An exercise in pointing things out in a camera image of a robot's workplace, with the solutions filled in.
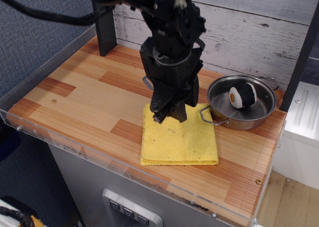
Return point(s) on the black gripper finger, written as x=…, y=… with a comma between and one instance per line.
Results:
x=178, y=111
x=160, y=114

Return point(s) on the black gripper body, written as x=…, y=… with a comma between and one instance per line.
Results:
x=174, y=80

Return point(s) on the grey spatula with green handle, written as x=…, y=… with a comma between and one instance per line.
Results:
x=148, y=83

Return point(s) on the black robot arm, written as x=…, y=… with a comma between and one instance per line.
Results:
x=171, y=56

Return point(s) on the yellow folded cloth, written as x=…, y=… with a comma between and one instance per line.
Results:
x=191, y=142

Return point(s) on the stainless steel pan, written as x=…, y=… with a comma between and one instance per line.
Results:
x=221, y=112

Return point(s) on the plush sushi roll toy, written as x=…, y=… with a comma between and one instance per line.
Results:
x=242, y=95

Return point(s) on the silver toy fridge front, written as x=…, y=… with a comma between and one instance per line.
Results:
x=109, y=193

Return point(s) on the white toy appliance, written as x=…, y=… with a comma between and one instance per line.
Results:
x=297, y=156

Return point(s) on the yellow object at corner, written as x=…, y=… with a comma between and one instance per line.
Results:
x=37, y=222

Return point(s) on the dark grey vertical post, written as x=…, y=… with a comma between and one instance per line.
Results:
x=105, y=29

